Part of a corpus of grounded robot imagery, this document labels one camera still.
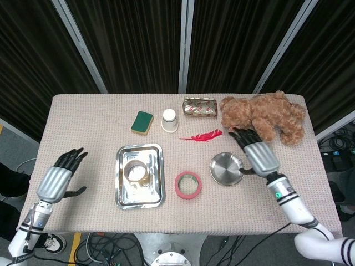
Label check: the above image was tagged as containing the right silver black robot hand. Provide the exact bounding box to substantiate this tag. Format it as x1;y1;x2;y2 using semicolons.
229;127;281;178

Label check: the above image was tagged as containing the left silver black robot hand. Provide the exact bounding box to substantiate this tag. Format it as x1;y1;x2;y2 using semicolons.
37;147;88;203

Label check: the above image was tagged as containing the yellow transparent tape roll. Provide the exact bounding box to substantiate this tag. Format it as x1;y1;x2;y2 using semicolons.
123;160;152;188

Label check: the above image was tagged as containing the red tape roll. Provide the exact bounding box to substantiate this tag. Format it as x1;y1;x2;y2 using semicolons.
174;171;203;201

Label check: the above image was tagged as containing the small steel plate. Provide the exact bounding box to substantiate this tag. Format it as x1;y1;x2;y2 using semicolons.
210;152;245;186

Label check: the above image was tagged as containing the brown teddy bear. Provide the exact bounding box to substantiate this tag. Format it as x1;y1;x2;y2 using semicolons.
220;90;307;146

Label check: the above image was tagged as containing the black white sneaker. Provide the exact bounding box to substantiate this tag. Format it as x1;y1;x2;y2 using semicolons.
41;233;67;254

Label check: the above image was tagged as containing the red feather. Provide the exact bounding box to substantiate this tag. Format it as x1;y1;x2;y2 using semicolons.
179;129;224;143

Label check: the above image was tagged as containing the beige woven tablecloth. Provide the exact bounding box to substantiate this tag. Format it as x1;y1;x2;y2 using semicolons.
16;93;343;236

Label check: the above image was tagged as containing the gold foil snack package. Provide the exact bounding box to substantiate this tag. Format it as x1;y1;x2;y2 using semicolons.
182;96;219;119

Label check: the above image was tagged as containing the white paper cup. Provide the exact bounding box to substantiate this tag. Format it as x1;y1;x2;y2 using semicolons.
161;109;179;134

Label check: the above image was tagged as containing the rectangular steel tray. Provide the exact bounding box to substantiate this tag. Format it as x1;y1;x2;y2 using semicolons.
115;143;166;209

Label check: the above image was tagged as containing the green yellow sponge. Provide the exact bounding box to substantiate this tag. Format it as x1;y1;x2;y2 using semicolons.
130;110;155;137

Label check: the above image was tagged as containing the black pleated curtain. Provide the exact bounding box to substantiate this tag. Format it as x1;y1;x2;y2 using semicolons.
186;0;306;94
262;0;355;136
65;0;184;94
0;0;101;142

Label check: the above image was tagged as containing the black floor cable bundle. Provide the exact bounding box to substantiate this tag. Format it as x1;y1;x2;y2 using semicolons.
74;232;146;266
318;124;355;157

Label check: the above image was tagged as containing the white metal frame post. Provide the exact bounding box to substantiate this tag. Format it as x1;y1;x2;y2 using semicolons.
315;115;355;142
178;0;195;94
252;0;320;94
51;0;108;94

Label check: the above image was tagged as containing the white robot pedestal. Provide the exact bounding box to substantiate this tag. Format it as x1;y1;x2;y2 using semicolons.
133;232;209;266

